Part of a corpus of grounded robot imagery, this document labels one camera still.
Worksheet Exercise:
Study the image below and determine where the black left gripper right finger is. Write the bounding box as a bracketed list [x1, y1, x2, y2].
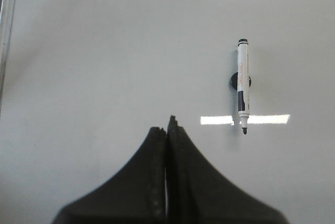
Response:
[166, 116, 288, 223]

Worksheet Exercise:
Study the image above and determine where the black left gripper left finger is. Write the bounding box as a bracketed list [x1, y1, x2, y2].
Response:
[53, 127, 166, 223]

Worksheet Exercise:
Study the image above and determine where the white whiteboard marker black tip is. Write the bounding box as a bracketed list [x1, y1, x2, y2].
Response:
[237, 39, 250, 135]

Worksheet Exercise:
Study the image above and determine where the white glossy whiteboard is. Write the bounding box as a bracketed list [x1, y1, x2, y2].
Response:
[1, 0, 334, 223]

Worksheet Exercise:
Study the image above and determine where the black round magnetic marker holder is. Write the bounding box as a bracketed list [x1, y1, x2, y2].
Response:
[230, 72, 252, 90]

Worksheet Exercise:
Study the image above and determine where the aluminium whiteboard bottom frame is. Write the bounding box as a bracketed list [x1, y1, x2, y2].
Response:
[1, 0, 16, 107]

